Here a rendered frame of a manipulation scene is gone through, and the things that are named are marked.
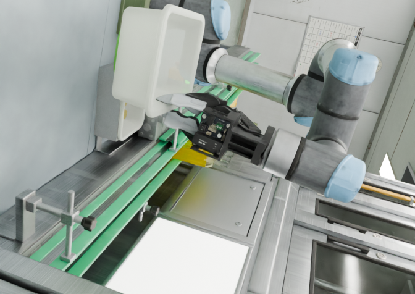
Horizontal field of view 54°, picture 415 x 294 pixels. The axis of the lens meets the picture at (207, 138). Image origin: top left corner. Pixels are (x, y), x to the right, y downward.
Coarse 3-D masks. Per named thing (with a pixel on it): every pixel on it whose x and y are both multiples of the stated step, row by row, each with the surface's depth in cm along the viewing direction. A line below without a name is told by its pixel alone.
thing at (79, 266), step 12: (168, 168) 147; (156, 180) 137; (144, 192) 129; (132, 204) 122; (120, 216) 116; (132, 216) 117; (108, 228) 110; (120, 228) 111; (96, 240) 104; (108, 240) 105; (84, 252) 100; (96, 252) 100; (72, 264) 96; (84, 264) 96
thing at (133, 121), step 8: (120, 104) 122; (128, 104) 138; (120, 112) 121; (128, 112) 139; (136, 112) 138; (144, 112) 138; (120, 120) 122; (128, 120) 139; (136, 120) 139; (120, 128) 123; (128, 128) 134; (136, 128) 136; (120, 136) 125
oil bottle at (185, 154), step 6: (186, 144) 154; (180, 150) 151; (186, 150) 150; (192, 150) 150; (174, 156) 153; (180, 156) 152; (186, 156) 151; (192, 156) 151; (198, 156) 150; (204, 156) 149; (192, 162) 151; (198, 162) 151; (204, 162) 150; (210, 162) 150
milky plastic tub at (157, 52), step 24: (144, 24) 60; (168, 24) 78; (192, 24) 77; (120, 48) 62; (144, 48) 60; (168, 48) 80; (192, 48) 79; (120, 72) 62; (144, 72) 61; (168, 72) 81; (192, 72) 80; (120, 96) 63; (144, 96) 62
